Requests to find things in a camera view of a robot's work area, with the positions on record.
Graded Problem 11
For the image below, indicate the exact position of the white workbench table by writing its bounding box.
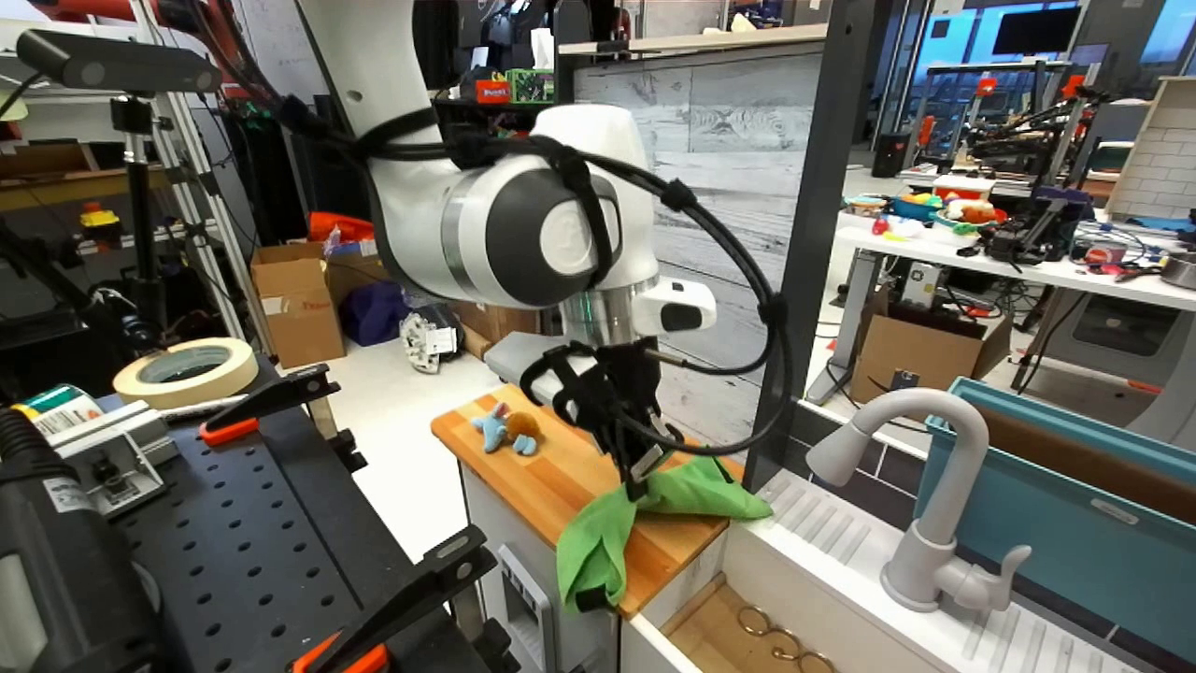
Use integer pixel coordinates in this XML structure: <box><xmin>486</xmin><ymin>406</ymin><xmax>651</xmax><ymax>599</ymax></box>
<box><xmin>806</xmin><ymin>224</ymin><xmax>1196</xmax><ymax>403</ymax></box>

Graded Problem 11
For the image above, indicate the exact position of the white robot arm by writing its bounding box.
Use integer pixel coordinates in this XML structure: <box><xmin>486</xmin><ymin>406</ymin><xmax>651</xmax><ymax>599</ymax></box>
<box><xmin>297</xmin><ymin>0</ymin><xmax>719</xmax><ymax>492</ymax></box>

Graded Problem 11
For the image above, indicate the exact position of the white sink basin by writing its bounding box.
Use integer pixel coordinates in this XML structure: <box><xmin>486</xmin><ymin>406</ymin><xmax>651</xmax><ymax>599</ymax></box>
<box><xmin>616</xmin><ymin>471</ymin><xmax>1143</xmax><ymax>673</ymax></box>

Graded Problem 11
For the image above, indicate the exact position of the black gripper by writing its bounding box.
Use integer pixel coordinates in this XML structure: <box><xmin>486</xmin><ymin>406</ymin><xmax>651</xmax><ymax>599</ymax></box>
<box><xmin>555</xmin><ymin>344</ymin><xmax>668</xmax><ymax>499</ymax></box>

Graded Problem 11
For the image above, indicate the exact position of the whitewashed wood back panel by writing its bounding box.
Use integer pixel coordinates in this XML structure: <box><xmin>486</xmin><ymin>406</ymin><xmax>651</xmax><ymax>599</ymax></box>
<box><xmin>572</xmin><ymin>48</ymin><xmax>829</xmax><ymax>468</ymax></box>

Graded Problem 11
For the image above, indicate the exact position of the black perforated metal table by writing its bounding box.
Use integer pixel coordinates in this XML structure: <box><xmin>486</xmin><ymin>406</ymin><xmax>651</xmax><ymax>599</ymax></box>
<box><xmin>115</xmin><ymin>411</ymin><xmax>410</xmax><ymax>673</ymax></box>

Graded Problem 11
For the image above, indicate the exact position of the masking tape roll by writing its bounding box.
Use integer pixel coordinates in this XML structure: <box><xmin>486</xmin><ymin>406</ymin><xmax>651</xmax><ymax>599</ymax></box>
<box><xmin>112</xmin><ymin>337</ymin><xmax>258</xmax><ymax>406</ymax></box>

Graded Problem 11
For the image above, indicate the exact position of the black camera on stand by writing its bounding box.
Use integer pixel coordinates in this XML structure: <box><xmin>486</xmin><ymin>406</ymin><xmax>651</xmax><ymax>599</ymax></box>
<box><xmin>15</xmin><ymin>28</ymin><xmax>222</xmax><ymax>92</ymax></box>

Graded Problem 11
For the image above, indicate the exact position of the wooden butcher block counter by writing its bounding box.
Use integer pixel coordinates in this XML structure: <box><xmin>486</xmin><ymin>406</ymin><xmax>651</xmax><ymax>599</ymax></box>
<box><xmin>429</xmin><ymin>386</ymin><xmax>730</xmax><ymax>618</ymax></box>

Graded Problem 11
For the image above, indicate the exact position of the blue plush toy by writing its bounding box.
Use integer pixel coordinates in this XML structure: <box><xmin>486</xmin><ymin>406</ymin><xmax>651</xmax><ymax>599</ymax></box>
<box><xmin>475</xmin><ymin>403</ymin><xmax>542</xmax><ymax>454</ymax></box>

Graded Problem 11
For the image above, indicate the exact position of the green cloth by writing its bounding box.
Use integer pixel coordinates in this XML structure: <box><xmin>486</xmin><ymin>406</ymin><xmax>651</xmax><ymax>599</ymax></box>
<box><xmin>558</xmin><ymin>454</ymin><xmax>771</xmax><ymax>611</ymax></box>

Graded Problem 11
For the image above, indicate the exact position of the large cardboard box left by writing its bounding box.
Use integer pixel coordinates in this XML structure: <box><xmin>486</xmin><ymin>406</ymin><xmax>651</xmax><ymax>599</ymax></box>
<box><xmin>252</xmin><ymin>243</ymin><xmax>345</xmax><ymax>367</ymax></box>

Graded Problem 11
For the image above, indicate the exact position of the grey kitchen faucet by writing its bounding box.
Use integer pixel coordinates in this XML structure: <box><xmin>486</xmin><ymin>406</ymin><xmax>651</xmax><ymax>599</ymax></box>
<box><xmin>803</xmin><ymin>387</ymin><xmax>1032</xmax><ymax>611</ymax></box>

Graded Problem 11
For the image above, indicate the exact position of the black metal frame post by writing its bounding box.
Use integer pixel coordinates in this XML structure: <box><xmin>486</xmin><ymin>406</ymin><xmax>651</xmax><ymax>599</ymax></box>
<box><xmin>745</xmin><ymin>0</ymin><xmax>892</xmax><ymax>489</ymax></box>

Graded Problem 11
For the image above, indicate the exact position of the black orange clamp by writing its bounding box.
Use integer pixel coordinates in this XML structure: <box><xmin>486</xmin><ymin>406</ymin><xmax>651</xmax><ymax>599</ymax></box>
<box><xmin>197</xmin><ymin>362</ymin><xmax>338</xmax><ymax>448</ymax></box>

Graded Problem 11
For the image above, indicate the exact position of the cardboard box under table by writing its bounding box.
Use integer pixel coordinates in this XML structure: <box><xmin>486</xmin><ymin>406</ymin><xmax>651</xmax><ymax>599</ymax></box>
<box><xmin>847</xmin><ymin>315</ymin><xmax>1014</xmax><ymax>400</ymax></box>

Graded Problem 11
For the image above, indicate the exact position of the teal bin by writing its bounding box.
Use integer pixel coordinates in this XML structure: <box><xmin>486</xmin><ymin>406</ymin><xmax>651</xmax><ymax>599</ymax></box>
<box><xmin>948</xmin><ymin>377</ymin><xmax>1196</xmax><ymax>670</ymax></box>

